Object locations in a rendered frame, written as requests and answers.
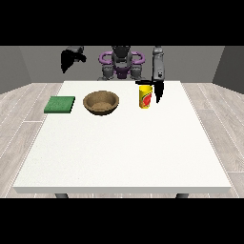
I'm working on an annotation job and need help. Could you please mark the green square pad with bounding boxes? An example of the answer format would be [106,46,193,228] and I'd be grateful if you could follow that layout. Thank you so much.
[43,95,76,114]

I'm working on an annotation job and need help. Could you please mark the brown wooden bowl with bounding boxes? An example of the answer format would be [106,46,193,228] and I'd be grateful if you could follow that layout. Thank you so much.
[82,90,121,116]

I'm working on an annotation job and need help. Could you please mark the grey robot trunk purple rings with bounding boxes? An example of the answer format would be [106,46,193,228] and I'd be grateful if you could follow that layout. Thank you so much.
[96,46,147,82]

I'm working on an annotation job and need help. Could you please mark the yellow cup with melon print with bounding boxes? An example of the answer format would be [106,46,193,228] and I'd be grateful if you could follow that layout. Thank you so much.
[138,84,153,110]

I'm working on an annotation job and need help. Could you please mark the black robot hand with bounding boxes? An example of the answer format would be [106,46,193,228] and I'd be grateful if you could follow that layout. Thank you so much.
[134,79,165,105]
[60,49,88,74]

